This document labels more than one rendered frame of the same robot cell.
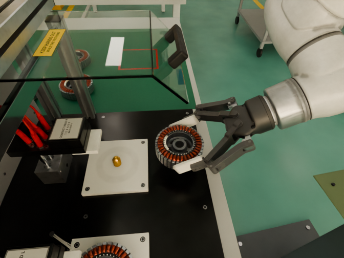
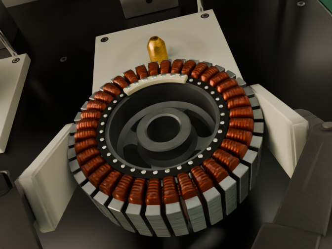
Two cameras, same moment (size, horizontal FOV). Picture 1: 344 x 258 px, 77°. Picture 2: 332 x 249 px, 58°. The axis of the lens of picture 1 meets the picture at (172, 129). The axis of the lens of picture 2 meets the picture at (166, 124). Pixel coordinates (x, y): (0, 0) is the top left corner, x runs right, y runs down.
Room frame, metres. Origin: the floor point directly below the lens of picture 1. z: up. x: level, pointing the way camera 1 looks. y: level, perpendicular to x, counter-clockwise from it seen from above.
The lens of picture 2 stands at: (0.33, -0.13, 0.98)
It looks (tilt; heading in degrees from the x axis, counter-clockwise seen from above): 49 degrees down; 102
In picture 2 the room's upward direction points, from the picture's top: 16 degrees counter-clockwise
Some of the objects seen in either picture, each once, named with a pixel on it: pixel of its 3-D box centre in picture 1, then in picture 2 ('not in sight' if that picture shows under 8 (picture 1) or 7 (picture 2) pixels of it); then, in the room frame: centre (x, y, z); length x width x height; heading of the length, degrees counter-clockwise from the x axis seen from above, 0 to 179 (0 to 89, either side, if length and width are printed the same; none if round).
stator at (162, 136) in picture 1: (179, 146); (165, 136); (0.30, -0.02, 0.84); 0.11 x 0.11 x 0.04
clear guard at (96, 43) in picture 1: (94, 52); not in sight; (0.37, 0.15, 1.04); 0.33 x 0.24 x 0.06; 96
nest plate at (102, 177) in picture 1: (117, 165); (160, 63); (0.29, 0.13, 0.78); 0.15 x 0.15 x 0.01; 6
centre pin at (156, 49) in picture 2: (116, 160); (156, 49); (0.29, 0.13, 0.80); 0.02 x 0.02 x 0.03
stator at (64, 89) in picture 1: (77, 86); not in sight; (0.60, 0.34, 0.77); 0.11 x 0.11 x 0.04
